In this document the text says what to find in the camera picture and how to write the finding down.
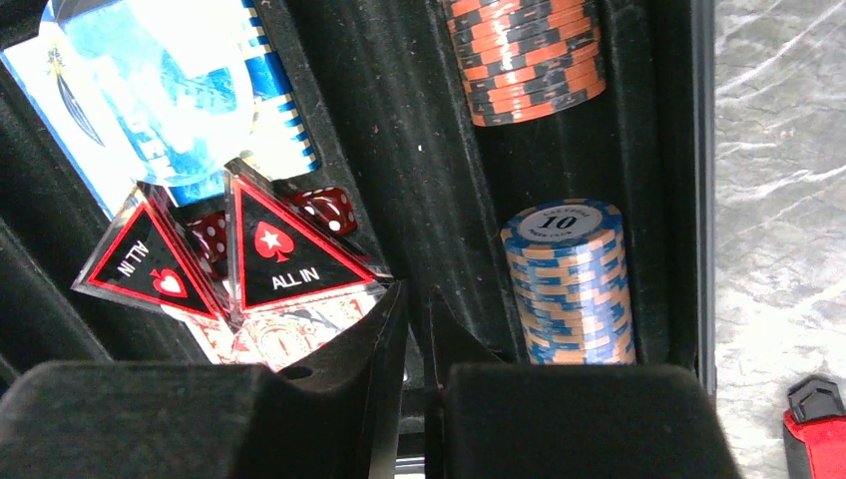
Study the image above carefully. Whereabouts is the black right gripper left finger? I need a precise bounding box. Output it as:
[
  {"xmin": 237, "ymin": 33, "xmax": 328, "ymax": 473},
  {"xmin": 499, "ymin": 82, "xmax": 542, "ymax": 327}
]
[{"xmin": 1, "ymin": 281, "xmax": 407, "ymax": 478}]

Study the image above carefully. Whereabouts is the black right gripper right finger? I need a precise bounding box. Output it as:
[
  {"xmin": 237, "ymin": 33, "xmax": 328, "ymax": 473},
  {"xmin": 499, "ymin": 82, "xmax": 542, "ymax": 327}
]
[{"xmin": 422, "ymin": 288, "xmax": 739, "ymax": 478}]

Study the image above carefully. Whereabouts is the red playing card deck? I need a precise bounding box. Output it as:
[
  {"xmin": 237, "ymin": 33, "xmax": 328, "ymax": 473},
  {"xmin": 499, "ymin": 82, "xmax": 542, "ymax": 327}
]
[{"xmin": 163, "ymin": 290, "xmax": 384, "ymax": 371}]

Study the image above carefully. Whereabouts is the red all-in triangle button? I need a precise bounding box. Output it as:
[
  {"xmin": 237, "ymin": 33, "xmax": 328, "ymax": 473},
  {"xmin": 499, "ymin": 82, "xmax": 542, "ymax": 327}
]
[{"xmin": 224, "ymin": 159, "xmax": 393, "ymax": 322}]

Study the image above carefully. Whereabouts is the poker chip roll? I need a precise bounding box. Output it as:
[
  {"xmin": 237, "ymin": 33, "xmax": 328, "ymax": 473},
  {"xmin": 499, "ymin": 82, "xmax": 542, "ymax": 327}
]
[
  {"xmin": 441, "ymin": 0, "xmax": 607, "ymax": 127},
  {"xmin": 500, "ymin": 199, "xmax": 636, "ymax": 365}
]

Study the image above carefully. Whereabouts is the black foam-lined carrying case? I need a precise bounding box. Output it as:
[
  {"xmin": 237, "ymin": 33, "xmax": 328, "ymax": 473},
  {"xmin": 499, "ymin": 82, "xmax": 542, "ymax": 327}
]
[{"xmin": 1, "ymin": 1, "xmax": 715, "ymax": 458}]

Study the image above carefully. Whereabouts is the blue playing card deck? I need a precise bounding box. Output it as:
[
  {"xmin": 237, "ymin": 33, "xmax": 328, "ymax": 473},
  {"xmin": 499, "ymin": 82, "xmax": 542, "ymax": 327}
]
[{"xmin": 1, "ymin": 1, "xmax": 319, "ymax": 217}]

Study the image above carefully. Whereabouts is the red dice set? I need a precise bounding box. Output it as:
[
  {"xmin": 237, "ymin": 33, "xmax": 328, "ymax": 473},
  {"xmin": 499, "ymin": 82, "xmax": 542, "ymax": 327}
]
[{"xmin": 179, "ymin": 187, "xmax": 358, "ymax": 279}]

